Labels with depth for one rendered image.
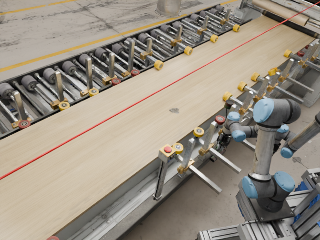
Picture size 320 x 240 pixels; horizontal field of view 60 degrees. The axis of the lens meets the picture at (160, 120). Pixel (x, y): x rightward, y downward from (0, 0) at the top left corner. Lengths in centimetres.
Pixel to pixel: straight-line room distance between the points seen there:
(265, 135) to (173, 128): 88
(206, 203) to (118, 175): 128
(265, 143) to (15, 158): 151
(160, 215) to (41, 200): 127
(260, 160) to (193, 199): 147
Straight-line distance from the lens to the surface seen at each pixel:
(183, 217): 275
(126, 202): 205
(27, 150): 203
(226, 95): 247
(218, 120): 230
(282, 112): 142
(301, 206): 188
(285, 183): 161
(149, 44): 275
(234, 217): 290
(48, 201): 177
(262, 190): 156
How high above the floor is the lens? 242
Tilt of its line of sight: 44 degrees down
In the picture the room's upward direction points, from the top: 10 degrees clockwise
